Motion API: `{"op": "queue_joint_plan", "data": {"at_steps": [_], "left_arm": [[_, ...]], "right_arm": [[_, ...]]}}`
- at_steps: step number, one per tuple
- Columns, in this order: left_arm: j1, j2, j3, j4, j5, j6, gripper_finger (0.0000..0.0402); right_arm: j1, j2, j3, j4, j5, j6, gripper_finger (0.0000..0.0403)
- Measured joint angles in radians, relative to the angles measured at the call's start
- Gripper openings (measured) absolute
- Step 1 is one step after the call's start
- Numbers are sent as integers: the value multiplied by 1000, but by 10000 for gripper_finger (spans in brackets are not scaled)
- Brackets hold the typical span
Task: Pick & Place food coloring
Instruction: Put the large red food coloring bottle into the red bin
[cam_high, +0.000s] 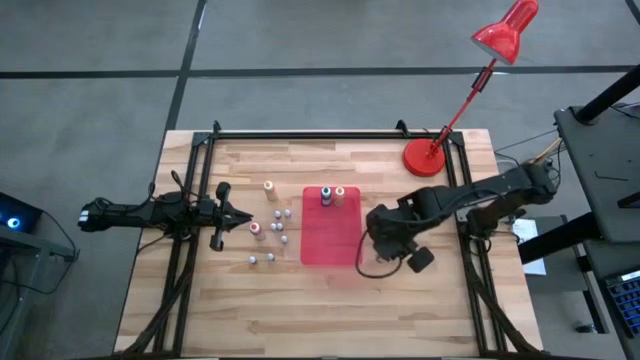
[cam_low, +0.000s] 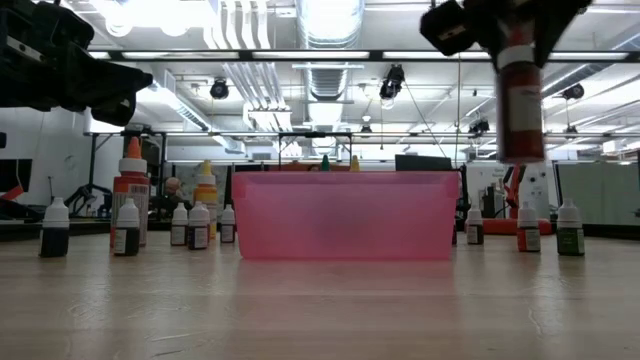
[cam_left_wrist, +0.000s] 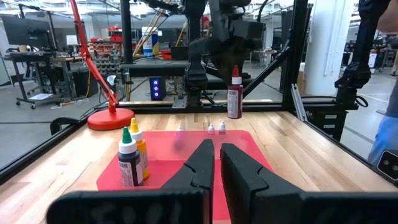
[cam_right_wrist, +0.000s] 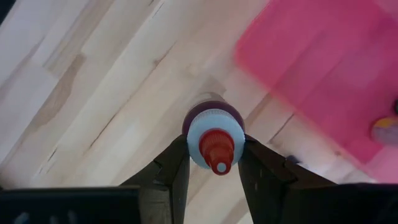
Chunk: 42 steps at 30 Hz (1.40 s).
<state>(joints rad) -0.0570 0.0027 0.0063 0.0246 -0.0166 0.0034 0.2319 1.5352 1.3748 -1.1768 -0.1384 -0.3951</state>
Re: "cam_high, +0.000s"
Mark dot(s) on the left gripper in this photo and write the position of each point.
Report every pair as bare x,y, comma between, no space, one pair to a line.
222,220

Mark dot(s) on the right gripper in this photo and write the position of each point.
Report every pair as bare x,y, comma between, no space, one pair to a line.
392,230

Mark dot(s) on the large orange-red food colouring bottle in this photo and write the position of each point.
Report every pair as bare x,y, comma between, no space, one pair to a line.
255,229

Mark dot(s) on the large orange-yellow food colouring bottle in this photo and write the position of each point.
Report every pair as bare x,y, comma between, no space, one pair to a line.
339,194
269,189

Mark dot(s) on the large green food colouring bottle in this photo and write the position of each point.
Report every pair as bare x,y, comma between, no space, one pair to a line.
326,194

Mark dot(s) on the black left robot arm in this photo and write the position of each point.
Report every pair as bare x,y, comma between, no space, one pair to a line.
125,214

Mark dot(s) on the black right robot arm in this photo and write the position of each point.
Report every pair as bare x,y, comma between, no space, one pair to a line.
475,192

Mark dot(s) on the pink translucent plastic bin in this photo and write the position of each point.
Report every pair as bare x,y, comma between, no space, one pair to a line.
330,235

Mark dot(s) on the white paper sheet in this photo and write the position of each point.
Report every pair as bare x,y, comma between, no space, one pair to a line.
525,232

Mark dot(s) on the black slanted beam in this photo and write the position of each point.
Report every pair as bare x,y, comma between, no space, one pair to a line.
560,239

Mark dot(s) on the grey metal stand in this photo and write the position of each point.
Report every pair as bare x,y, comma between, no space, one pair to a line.
50,248

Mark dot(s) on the black computer with blue light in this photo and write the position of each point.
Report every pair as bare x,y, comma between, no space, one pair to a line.
27,212

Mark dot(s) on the small black device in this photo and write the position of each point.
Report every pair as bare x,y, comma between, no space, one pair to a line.
584,328

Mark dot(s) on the grey keyboard tray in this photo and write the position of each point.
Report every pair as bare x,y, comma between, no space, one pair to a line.
607,260

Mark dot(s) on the red desk lamp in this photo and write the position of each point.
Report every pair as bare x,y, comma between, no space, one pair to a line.
502,37

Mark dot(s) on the dark grey desk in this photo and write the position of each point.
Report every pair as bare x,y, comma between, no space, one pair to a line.
600,150

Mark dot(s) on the backlit keyboard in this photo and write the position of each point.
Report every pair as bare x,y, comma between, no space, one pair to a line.
627,300

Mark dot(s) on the black round pole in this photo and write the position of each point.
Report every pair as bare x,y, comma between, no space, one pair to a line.
610,95

